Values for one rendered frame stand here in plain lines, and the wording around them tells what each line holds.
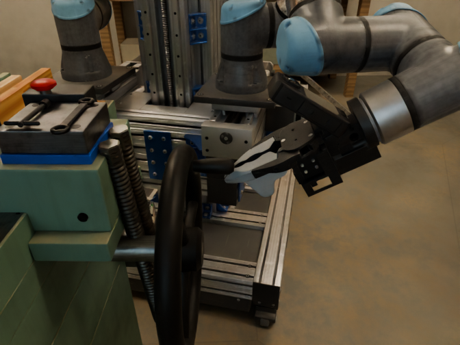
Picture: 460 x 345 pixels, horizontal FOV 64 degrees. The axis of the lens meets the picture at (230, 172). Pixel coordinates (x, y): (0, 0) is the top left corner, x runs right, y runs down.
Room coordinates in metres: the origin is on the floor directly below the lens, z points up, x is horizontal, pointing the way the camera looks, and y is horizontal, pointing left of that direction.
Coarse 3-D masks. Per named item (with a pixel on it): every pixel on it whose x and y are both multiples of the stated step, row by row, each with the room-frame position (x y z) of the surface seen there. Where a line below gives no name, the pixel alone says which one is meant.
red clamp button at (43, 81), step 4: (36, 80) 0.44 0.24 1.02; (40, 80) 0.44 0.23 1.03; (44, 80) 0.44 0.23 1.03; (48, 80) 0.44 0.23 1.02; (52, 80) 0.45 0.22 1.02; (32, 84) 0.43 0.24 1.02; (36, 84) 0.43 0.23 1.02; (40, 84) 0.43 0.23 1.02; (44, 84) 0.43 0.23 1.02; (48, 84) 0.44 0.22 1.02; (52, 84) 0.44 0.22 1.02; (56, 84) 0.45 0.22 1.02; (32, 88) 0.43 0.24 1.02; (36, 88) 0.43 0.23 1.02; (40, 88) 0.43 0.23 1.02; (44, 88) 0.43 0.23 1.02; (48, 88) 0.43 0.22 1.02; (52, 88) 0.44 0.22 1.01
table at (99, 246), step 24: (0, 216) 0.33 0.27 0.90; (24, 216) 0.33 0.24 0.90; (120, 216) 0.38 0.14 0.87; (0, 240) 0.29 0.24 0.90; (24, 240) 0.32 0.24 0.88; (48, 240) 0.33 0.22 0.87; (72, 240) 0.33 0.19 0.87; (96, 240) 0.33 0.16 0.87; (0, 264) 0.27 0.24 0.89; (24, 264) 0.30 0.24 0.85; (0, 288) 0.26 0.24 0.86; (0, 312) 0.25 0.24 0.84
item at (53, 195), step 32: (128, 128) 0.47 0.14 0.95; (0, 160) 0.36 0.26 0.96; (96, 160) 0.36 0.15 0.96; (0, 192) 0.34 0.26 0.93; (32, 192) 0.34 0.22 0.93; (64, 192) 0.34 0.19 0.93; (96, 192) 0.34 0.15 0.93; (32, 224) 0.34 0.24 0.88; (64, 224) 0.34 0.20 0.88; (96, 224) 0.34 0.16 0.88
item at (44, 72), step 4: (40, 68) 0.79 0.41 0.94; (44, 68) 0.79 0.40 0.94; (48, 68) 0.79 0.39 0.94; (36, 72) 0.76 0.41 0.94; (40, 72) 0.76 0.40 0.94; (44, 72) 0.76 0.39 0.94; (48, 72) 0.78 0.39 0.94; (32, 76) 0.73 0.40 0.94; (36, 76) 0.73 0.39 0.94; (40, 76) 0.74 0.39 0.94; (44, 76) 0.76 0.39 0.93; (48, 76) 0.77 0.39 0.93; (52, 76) 0.79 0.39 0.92; (24, 80) 0.71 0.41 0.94; (28, 80) 0.71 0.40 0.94; (32, 80) 0.71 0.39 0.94; (16, 84) 0.68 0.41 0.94; (20, 84) 0.68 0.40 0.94; (24, 84) 0.68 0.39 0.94; (28, 84) 0.69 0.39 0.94; (24, 88) 0.67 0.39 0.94; (28, 88) 0.69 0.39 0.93; (4, 92) 0.64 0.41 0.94
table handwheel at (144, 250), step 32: (192, 160) 0.44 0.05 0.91; (160, 192) 0.33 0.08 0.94; (192, 192) 0.49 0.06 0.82; (160, 224) 0.29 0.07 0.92; (192, 224) 0.43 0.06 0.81; (128, 256) 0.36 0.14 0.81; (160, 256) 0.27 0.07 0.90; (192, 256) 0.35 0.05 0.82; (160, 288) 0.25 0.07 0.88; (192, 288) 0.40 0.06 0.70; (160, 320) 0.23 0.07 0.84; (192, 320) 0.34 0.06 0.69
